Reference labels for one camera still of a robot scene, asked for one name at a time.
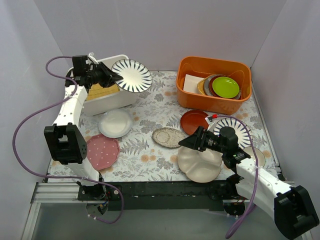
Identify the lime green plate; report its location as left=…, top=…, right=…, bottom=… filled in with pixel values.
left=212, top=76, right=240, bottom=99

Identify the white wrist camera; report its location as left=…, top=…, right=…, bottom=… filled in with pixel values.
left=87, top=52, right=98, bottom=64
left=205, top=116, right=215, bottom=126

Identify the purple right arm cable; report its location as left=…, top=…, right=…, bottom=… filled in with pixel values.
left=211, top=114, right=260, bottom=240

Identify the red lacquer round plate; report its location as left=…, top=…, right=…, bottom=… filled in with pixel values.
left=180, top=110, right=209, bottom=135

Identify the white plastic bin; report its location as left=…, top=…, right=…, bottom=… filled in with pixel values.
left=66, top=54, right=139, bottom=117

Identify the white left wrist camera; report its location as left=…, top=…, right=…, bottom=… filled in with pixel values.
left=87, top=52, right=98, bottom=64

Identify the blue striped white plate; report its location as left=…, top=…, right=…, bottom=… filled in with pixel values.
left=111, top=59, right=153, bottom=93

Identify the small beige saucer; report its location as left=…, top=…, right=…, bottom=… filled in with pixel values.
left=243, top=146, right=266, bottom=168

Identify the orange plastic bin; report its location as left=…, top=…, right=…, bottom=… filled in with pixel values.
left=175, top=56, right=252, bottom=115

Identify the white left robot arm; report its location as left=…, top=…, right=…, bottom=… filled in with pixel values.
left=44, top=53, right=122, bottom=200

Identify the pink polka dot plate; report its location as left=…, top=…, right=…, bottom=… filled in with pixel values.
left=86, top=134, right=120, bottom=172

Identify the floral patterned table mat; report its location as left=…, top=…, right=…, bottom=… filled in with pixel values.
left=47, top=70, right=280, bottom=183

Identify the speckled oval ceramic plate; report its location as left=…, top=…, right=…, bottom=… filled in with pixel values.
left=152, top=127, right=186, bottom=149

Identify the yellow woven bamboo mat plate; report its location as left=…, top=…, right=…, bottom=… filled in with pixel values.
left=86, top=84, right=120, bottom=101

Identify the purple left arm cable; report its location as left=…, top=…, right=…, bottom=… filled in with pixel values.
left=11, top=56, right=125, bottom=225

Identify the white deep bowl plate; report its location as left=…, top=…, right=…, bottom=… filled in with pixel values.
left=98, top=109, right=133, bottom=139

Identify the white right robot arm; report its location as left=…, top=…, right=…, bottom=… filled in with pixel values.
left=179, top=126, right=320, bottom=240

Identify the aluminium frame rail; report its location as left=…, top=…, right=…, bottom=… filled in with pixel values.
left=22, top=182, right=249, bottom=240

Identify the white square plate in bin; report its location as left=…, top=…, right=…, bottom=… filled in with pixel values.
left=183, top=74, right=204, bottom=94

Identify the beige divided plate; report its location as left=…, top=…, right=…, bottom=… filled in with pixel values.
left=177, top=146, right=222, bottom=183

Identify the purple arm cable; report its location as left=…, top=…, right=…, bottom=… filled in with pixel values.
left=11, top=56, right=125, bottom=225
left=211, top=114, right=260, bottom=240

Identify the dark red plate in bin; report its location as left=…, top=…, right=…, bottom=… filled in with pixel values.
left=208, top=75, right=219, bottom=97

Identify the yellow basket plate in bin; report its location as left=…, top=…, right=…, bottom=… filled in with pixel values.
left=197, top=79, right=206, bottom=95

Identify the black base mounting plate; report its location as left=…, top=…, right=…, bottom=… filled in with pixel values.
left=43, top=174, right=286, bottom=212

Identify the grey plate in bin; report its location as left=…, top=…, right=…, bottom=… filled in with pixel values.
left=203, top=75, right=217, bottom=97

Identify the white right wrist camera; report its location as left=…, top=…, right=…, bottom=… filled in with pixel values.
left=205, top=116, right=215, bottom=126

